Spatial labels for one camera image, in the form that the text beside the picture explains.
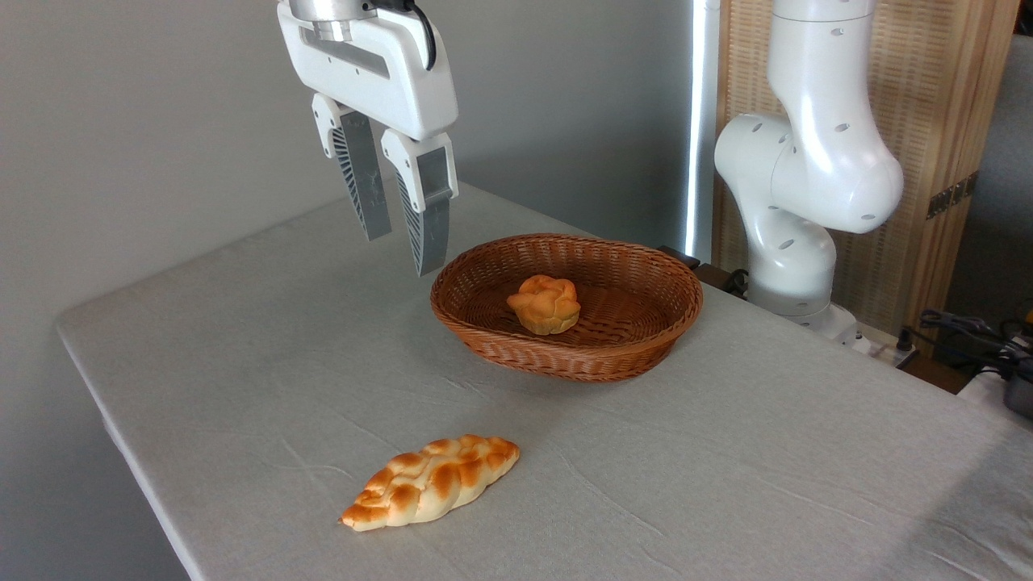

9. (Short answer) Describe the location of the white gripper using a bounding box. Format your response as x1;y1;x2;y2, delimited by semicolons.
277;2;459;278

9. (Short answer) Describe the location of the white power strip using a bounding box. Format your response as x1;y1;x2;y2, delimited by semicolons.
854;323;919;366

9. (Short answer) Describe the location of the white vertical pole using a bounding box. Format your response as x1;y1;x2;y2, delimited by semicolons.
684;0;721;263

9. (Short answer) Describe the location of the light grey tablecloth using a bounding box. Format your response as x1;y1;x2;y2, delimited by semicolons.
55;173;1033;581

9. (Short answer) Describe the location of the long braided bread loaf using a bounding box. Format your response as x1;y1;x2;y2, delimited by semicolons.
338;434;521;533

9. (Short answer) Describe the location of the brown wicker oval basket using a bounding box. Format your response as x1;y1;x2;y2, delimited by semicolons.
429;233;704;383

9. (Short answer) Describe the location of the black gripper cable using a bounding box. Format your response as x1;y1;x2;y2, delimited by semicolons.
375;0;437;71

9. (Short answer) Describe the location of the black cable bundle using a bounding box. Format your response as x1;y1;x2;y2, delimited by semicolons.
900;309;1033;380

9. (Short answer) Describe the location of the round knotted bread bun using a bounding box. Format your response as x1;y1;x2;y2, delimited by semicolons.
506;274;581;336

